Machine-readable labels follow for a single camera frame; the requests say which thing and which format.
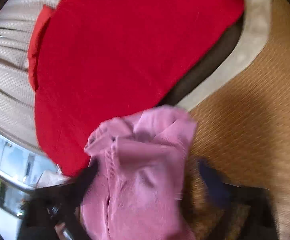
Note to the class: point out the beige dotted curtain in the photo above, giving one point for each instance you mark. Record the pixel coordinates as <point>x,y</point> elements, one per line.
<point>17,20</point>

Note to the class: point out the window with frame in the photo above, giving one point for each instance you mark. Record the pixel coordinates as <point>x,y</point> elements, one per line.
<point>20,170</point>

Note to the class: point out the person's left hand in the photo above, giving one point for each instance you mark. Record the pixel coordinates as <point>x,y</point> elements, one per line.
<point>62,232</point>

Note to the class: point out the woven bamboo mat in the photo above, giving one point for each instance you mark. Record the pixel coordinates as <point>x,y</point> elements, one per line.
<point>243,114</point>

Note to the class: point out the red blanket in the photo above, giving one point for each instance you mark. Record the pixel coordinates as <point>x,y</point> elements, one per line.
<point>105,58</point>

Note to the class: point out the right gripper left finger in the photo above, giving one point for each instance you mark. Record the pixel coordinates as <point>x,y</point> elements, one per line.
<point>54,205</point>

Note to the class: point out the red pillow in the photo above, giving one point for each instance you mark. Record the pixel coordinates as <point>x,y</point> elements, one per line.
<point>35,43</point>

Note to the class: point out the pink corduroy coat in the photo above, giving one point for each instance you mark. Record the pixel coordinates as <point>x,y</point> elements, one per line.
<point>138,188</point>

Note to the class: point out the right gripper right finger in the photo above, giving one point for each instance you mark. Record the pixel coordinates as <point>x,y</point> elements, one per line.
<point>260,222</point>

